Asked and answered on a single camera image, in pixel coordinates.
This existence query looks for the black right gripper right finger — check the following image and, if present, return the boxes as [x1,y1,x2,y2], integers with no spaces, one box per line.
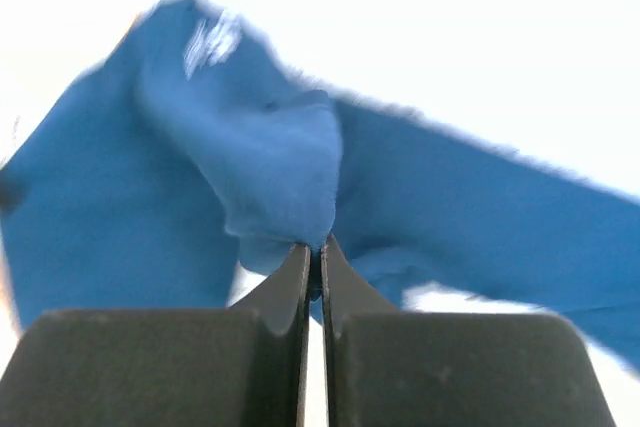
[321,238,614,427]

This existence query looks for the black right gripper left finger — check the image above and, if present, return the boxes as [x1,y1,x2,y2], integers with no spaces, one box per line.
[1,245,311,427]

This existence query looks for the blue Mickey Mouse t-shirt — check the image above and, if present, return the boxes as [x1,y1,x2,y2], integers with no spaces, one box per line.
[1,0,639,366]

